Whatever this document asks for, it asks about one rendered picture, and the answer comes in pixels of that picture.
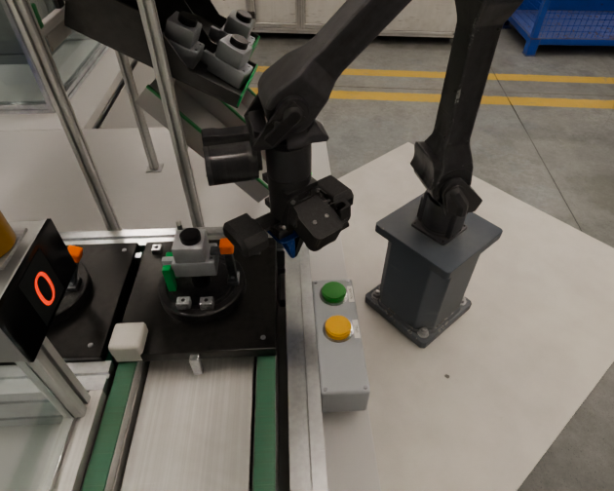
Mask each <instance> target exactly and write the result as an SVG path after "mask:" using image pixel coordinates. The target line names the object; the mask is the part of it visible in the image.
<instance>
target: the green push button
mask: <svg viewBox="0 0 614 491"><path fill-rule="evenodd" d="M345 296H346V288H345V287H344V285H343V284H341V283H338V282H329V283H326V284H325V285H324V286H323V288H322V297H323V298H324V300H325V301H326V302H329V303H339V302H341V301H343V300H344V298H345Z"/></svg>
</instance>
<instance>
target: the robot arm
mask: <svg viewBox="0 0 614 491"><path fill-rule="evenodd" d="M411 1H412V0H347V1H346V2H345V3H344V4H343V5H342V6H341V7H340V8H339V9H338V10H337V12H336V13H335V14H334V15H333V16H332V17H331V18H330V19H329V20H328V22H327V23H326V24H325V25H324V26H323V27H322V28H321V29H320V31H319V32H318V33H317V34H316V35H315V36H314V37H313V38H312V39H311V40H309V41H308V42H307V43H306V44H304V45H303V46H301V47H299V48H296V49H294V50H292V51H290V52H288V53H286V54H285V55H284V56H282V57H281V58H280V59H278V60H277V61H276V62H275V63H274V64H272V65H271V66H270V67H269V68H267V69H266V70H265V71H264V72H263V74H262V75H261V77H260V78H259V81H258V84H257V85H258V94H257V95H256V97H255V98H254V100H253V101H252V103H251V105H250V106H249V108H248V110H247V112H246V113H245V115H244V117H245V120H246V125H245V126H238V127H230V128H222V129H217V128H208V129H202V130H201V133H202V140H203V145H204V146H203V151H204V157H205V165H206V173H207V178H208V183H209V186H214V185H221V184H228V183H235V182H242V181H249V180H255V179H256V178H259V171H260V170H263V167H262V157H261V150H265V155H266V166H267V172H265V173H263V174H262V178H263V180H264V181H265V182H266V183H267V184H268V190H269V197H267V198H265V199H264V200H265V205H266V206H267V207H268V208H270V212H268V213H266V214H264V215H262V216H260V217H257V218H255V219H254V218H251V217H250V216H249V215H248V214H247V213H245V214H242V215H240V216H238V217H236V218H234V219H231V220H229V221H227V222H225V223H224V225H223V234H224V236H225V237H226V238H227V239H228V240H229V241H230V242H231V243H232V245H233V246H234V247H235V248H236V249H237V250H238V251H239V252H240V253H241V254H242V255H243V256H244V257H246V258H248V257H251V256H253V255H255V254H257V253H259V252H260V251H262V250H264V249H265V248H267V247H268V246H269V240H268V234H267V233H266V232H268V233H269V234H270V235H271V236H272V237H273V238H274V239H275V240H276V241H277V242H278V243H279V244H281V245H283V246H284V248H285V250H286V251H287V253H288V255H289V256H290V257H291V258H294V257H296V256H297V254H298V252H299V250H300V249H301V246H302V244H303V242H304V243H305V244H306V246H307V247H308V248H309V249H310V250H312V251H318V250H320V249H321V248H322V247H324V246H326V245H328V244H330V243H332V242H334V241H336V239H337V237H338V235H339V233H340V232H341V231H342V230H344V229H346V228H347V227H349V222H348V221H349V219H350V217H351V205H352V204H353V200H354V194H353V192H352V190H351V189H350V188H348V187H347V186H346V185H344V184H343V183H342V182H340V181H339V180H338V179H336V178H335V177H333V176H332V175H328V176H326V177H324V178H322V179H320V180H316V179H315V178H313V177H312V143H316V142H324V141H328V139H329V137H328V135H327V133H326V130H325V128H324V126H323V124H322V123H320V122H319V121H317V120H316V117H317V116H318V114H319V113H320V112H321V110H322V109H323V108H324V106H325V105H326V103H327V101H328V99H329V96H330V94H331V91H332V89H333V87H334V84H335V82H336V80H337V79H338V78H339V76H340V75H341V73H342V72H343V71H344V70H345V69H346V68H347V67H348V66H349V65H350V64H351V63H352V62H353V61H354V59H355V58H356V57H357V56H358V55H359V54H360V53H361V52H362V51H363V50H364V49H365V48H366V47H367V46H368V45H369V44H370V43H371V42H372V41H373V40H374V39H375V38H376V37H377V36H378V35H379V34H380V33H381V32H382V31H383V30H384V28H385V27H386V26H387V25H388V24H389V23H390V22H391V21H392V20H393V19H394V18H395V17H396V16H397V15H398V14H399V13H400V12H401V11H402V10H403V9H404V8H405V7H406V6H407V5H408V4H409V3H410V2H411ZM454 1H455V7H456V13H457V23H456V27H455V32H454V37H453V41H452V46H451V51H450V55H449V60H448V65H447V68H446V73H445V77H444V82H443V87H442V91H441V100H440V104H439V109H438V114H437V118H436V122H435V127H434V130H433V132H432V134H431V135H430V136H429V137H428V138H427V139H426V140H425V141H416V142H415V144H414V156H413V159H412V160H411V162H410V164H411V166H412V167H413V170H414V172H415V174H416V175H417V177H418V178H419V180H420V181H421V182H422V184H423V185H424V187H425V188H426V189H427V190H426V191H425V192H424V195H423V196H422V197H421V199H420V203H419V207H418V211H417V217H418V218H417V219H416V220H414V221H412V223H411V226H412V227H414V228H415V229H417V230H418V231H420V232H421V233H423V234H424V235H426V236H427V237H429V238H431V239H432V240H434V241H435V242H437V243H438V244H440V245H441V246H445V245H446V244H447V243H449V242H450V241H451V240H453V239H454V238H456V237H457V236H458V235H460V234H461V233H462V232H464V231H465V230H466V229H467V227H468V226H467V225H466V224H464V222H465V219H466V216H467V213H468V212H473V211H476V210H477V208H478V207H479V205H480V204H481V202H482V199H481V197H480V196H479V195H478V194H477V193H476V191H475V190H474V189H473V188H472V187H471V183H472V176H473V168H474V164H473V158H472V152H471V146H470V139H471V135H472V131H473V128H474V124H475V121H476V118H477V115H478V111H479V108H480V102H481V98H482V95H483V91H484V88H485V84H486V81H487V77H488V74H489V70H490V67H491V63H492V61H493V57H494V54H495V50H496V47H497V43H498V40H499V36H500V33H501V30H502V27H503V25H504V23H505V22H506V21H507V20H508V18H509V17H510V16H511V15H512V14H513V13H514V11H515V10H516V9H517V8H518V7H519V6H520V4H521V3H522V2H523V1H524V0H454ZM265 116H266V119H267V121H268V122H267V123H266V120H265Z"/></svg>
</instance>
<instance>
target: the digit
mask: <svg viewBox="0 0 614 491"><path fill-rule="evenodd" d="M19 288H20V290H21V291H22V292H23V294H24V295H25V297H26V298H27V299H28V301H29V302H30V304H31V305H32V306H33V308H34V309H35V311H36V312H37V313H38V315H39V316H40V318H41V319H42V320H43V322H44V323H45V324H46V326H48V323H49V321H50V319H51V317H52V315H53V312H54V310H55V308H56V306H57V304H58V301H59V299H60V297H61V295H62V292H63V290H64V287H63V285H62V284H61V282H60V280H59V279H58V276H57V275H56V273H55V271H54V270H53V268H52V266H51V265H50V263H49V261H48V260H47V258H46V257H45V255H44V253H43V252H42V250H41V248H40V247H39V249H38V251H37V252H36V254H35V256H34V258H33V260H32V261H31V263H30V265H29V267H28V269H27V270H26V272H25V274H24V276H23V278H22V279H21V281H20V283H19Z"/></svg>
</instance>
